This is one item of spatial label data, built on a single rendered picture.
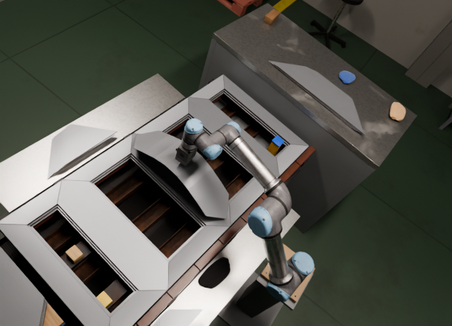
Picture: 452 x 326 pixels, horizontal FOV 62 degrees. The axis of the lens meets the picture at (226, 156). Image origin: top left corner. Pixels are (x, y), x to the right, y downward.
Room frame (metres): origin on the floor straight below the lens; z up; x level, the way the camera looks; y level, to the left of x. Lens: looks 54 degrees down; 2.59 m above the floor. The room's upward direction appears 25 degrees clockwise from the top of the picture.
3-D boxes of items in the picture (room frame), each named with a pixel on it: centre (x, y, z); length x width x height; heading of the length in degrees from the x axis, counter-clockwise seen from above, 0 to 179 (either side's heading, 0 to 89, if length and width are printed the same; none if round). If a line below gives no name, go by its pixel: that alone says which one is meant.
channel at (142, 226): (0.98, 0.16, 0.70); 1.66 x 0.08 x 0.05; 159
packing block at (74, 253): (0.43, 0.44, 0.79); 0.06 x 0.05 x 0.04; 69
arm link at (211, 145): (0.97, 0.08, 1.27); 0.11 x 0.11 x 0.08; 66
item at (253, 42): (1.99, -0.31, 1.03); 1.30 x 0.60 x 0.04; 69
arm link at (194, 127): (0.99, 0.18, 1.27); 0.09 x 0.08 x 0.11; 66
